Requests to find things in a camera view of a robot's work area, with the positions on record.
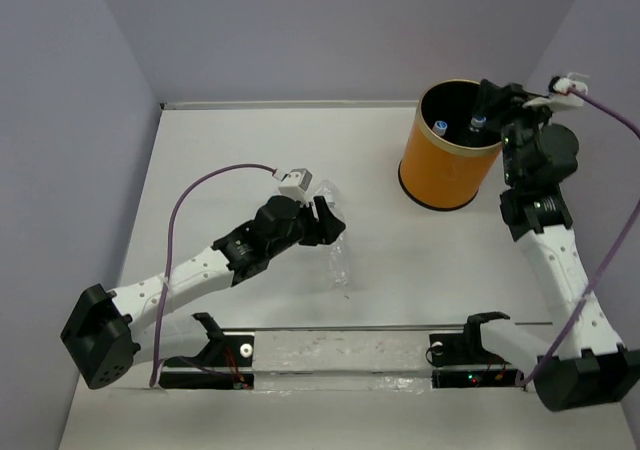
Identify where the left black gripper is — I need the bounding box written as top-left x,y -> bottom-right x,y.
266,197 -> 344,258

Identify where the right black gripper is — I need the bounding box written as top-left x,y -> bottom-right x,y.
474,78 -> 561,185

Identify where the clear bottle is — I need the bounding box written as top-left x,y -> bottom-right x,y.
326,236 -> 351,289
432,120 -> 448,137
312,179 -> 345,221
467,116 -> 491,148

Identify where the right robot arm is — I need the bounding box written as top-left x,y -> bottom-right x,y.
460,75 -> 639,412

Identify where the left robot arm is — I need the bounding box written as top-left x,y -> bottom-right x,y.
60,195 -> 346,390

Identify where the orange cylindrical bin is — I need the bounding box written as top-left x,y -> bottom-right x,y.
398,79 -> 501,211

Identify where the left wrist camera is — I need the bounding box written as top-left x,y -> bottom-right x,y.
273,168 -> 313,206

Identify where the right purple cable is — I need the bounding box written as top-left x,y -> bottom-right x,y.
519,87 -> 640,386

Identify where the purple cable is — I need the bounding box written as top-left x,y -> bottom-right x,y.
148,163 -> 279,389
519,87 -> 640,386

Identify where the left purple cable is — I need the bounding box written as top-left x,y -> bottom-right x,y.
148,163 -> 279,389

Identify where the metal rail front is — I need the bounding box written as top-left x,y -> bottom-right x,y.
223,322 -> 552,332

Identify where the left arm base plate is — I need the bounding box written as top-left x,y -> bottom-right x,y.
158,332 -> 255,390

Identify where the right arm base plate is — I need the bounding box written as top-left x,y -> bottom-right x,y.
425,332 -> 516,389

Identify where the metal rail back edge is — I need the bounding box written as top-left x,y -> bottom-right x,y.
160,100 -> 417,111

